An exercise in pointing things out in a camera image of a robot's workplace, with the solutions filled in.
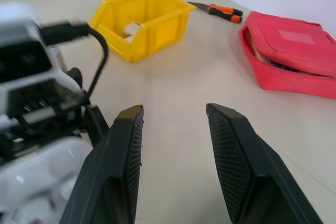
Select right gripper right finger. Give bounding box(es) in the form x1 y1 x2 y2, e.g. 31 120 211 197
205 102 324 224

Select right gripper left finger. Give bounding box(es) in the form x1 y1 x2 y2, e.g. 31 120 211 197
60 104 145 224

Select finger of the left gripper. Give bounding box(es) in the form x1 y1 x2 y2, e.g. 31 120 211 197
83 104 110 147

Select yellow plastic bin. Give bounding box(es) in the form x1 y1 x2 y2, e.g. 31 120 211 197
90 0 197 64

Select pink fabric zip pouch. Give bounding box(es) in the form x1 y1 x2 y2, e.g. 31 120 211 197
238 10 336 100

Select orange black pliers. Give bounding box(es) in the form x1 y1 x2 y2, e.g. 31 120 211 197
187 1 244 24

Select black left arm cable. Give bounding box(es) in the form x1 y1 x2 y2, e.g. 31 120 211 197
39 18 110 104

